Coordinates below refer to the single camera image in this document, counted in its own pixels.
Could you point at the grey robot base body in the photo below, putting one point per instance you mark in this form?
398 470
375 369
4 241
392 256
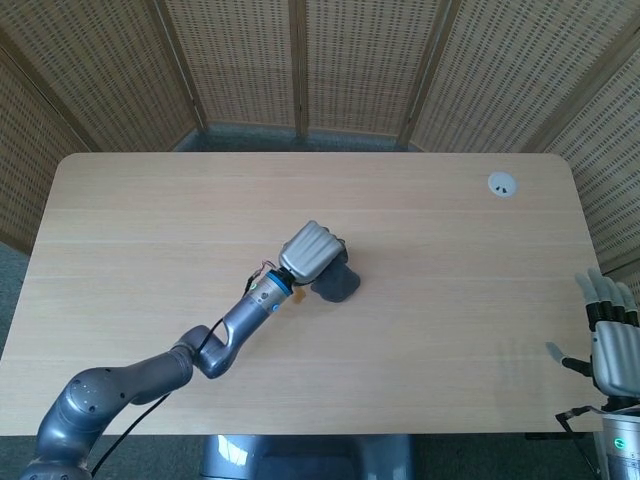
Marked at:
305 457

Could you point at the woven bamboo screen panel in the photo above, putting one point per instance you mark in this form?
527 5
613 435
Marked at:
370 60
100 65
605 165
235 60
510 70
30 165

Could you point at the dark grey cloth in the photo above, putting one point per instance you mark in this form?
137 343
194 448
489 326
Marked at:
341 286

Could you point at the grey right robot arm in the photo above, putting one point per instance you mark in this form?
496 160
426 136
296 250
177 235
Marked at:
622 440

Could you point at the amber liquid spill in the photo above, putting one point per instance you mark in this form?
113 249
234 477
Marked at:
300 298

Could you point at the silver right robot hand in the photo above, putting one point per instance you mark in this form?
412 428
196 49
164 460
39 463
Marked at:
612 350

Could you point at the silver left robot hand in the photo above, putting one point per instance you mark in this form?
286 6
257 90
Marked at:
307 252

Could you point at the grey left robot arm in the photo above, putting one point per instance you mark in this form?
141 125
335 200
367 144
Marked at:
250 312

